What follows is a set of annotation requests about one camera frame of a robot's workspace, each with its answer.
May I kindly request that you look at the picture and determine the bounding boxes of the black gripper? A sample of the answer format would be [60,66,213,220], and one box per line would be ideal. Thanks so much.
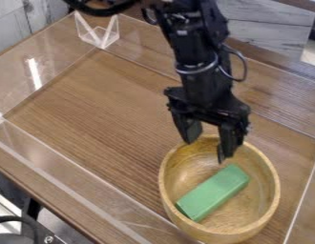
[164,53,250,163]

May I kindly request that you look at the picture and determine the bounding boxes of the green rectangular block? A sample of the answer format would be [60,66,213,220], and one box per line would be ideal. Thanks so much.
[174,164,249,222]

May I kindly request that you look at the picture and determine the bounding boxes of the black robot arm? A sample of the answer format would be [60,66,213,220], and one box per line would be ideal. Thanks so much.
[64,0,250,161]

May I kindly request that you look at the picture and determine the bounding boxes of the brown wooden bowl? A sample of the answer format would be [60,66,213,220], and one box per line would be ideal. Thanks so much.
[158,134,280,244]

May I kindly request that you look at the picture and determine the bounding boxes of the clear acrylic tray walls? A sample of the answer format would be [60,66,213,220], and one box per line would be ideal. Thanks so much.
[0,14,315,244]

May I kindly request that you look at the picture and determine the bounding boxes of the clear acrylic corner bracket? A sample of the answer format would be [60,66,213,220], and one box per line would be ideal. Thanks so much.
[73,11,119,50]

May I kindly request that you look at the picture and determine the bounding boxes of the black table leg bracket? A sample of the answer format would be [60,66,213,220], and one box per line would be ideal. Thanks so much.
[21,198,67,244]

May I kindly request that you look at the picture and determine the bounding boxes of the black cable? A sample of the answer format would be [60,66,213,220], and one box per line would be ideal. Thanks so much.
[0,215,41,244]

